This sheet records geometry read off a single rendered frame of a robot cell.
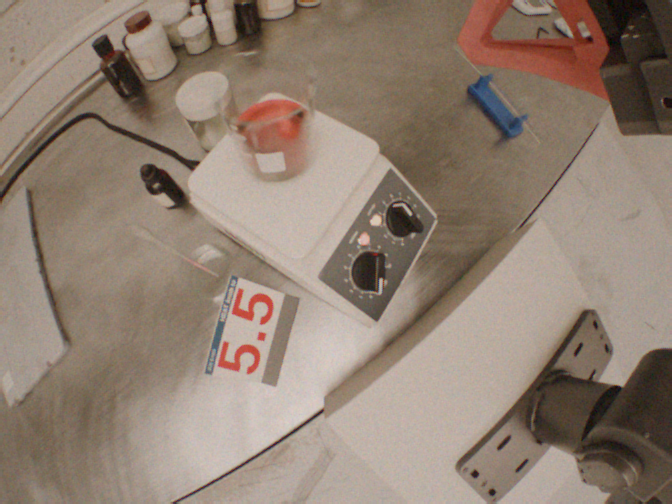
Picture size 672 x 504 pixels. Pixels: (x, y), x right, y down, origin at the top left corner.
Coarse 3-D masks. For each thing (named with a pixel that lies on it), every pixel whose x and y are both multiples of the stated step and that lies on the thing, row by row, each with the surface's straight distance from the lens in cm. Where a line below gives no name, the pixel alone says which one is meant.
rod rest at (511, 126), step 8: (480, 80) 47; (472, 88) 48; (480, 88) 49; (488, 88) 50; (480, 96) 47; (488, 96) 48; (496, 96) 49; (488, 104) 47; (496, 104) 48; (488, 112) 47; (496, 112) 47; (504, 112) 48; (496, 120) 46; (504, 120) 46; (512, 120) 48; (520, 120) 45; (504, 128) 46; (512, 128) 46; (520, 128) 47; (512, 136) 46
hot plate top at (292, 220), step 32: (320, 128) 26; (224, 160) 25; (320, 160) 24; (352, 160) 24; (192, 192) 25; (224, 192) 24; (256, 192) 23; (288, 192) 23; (320, 192) 23; (352, 192) 23; (256, 224) 22; (288, 224) 22; (320, 224) 22; (288, 256) 21
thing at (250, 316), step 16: (240, 288) 27; (256, 288) 28; (240, 304) 27; (256, 304) 28; (272, 304) 28; (240, 320) 27; (256, 320) 28; (224, 336) 27; (240, 336) 27; (256, 336) 28; (224, 352) 27; (240, 352) 28; (256, 352) 29; (224, 368) 28; (240, 368) 28; (256, 368) 29
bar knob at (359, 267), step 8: (360, 256) 24; (368, 256) 24; (376, 256) 23; (384, 256) 24; (360, 264) 24; (368, 264) 24; (376, 264) 23; (384, 264) 24; (352, 272) 24; (360, 272) 24; (368, 272) 24; (376, 272) 23; (384, 272) 24; (360, 280) 24; (368, 280) 24; (376, 280) 23; (384, 280) 24; (360, 288) 25; (368, 288) 24; (376, 288) 24
